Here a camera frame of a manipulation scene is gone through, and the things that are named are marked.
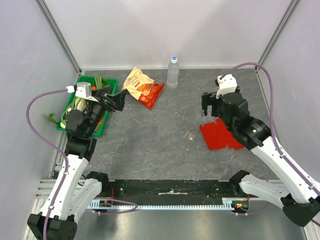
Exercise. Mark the green long beans bundle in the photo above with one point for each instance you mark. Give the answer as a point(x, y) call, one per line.
point(100, 82)

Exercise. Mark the red paper box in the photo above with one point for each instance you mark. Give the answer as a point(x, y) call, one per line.
point(217, 137)

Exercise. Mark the clear water bottle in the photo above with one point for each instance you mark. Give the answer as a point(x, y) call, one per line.
point(173, 73)

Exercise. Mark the bok choy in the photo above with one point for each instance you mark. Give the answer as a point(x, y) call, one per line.
point(76, 104)

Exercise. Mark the chips bag beige orange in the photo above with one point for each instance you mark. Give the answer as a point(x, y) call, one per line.
point(141, 87)

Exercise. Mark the small clear plastic packet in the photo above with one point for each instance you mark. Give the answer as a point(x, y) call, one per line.
point(189, 136)

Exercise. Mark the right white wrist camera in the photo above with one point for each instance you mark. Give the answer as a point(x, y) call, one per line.
point(226, 84)

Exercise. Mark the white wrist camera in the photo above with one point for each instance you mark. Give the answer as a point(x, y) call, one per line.
point(83, 90)
point(226, 84)

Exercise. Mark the green leaf outside tray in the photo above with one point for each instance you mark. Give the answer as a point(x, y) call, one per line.
point(50, 118)

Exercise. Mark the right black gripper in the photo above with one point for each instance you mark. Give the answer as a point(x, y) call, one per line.
point(213, 104)

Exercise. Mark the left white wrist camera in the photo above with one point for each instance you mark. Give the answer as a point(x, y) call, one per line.
point(83, 90)

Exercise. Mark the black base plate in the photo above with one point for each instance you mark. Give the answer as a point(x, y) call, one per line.
point(171, 192)

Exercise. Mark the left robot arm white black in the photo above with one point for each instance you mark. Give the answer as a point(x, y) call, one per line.
point(59, 216)

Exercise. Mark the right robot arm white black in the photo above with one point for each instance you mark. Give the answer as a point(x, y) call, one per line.
point(299, 198)

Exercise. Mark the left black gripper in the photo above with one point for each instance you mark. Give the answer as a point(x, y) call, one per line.
point(118, 99)

